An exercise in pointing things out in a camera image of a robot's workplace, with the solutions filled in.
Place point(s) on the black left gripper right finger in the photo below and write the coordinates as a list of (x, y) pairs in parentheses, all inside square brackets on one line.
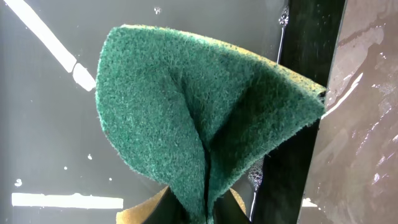
[(228, 211)]

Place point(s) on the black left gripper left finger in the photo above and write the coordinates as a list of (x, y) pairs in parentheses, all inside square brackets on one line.
[(168, 210)]

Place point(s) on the green yellow sponge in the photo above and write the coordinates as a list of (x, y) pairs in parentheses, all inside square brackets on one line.
[(195, 113)]

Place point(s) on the large dark tray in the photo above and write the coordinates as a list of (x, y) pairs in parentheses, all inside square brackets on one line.
[(353, 173)]

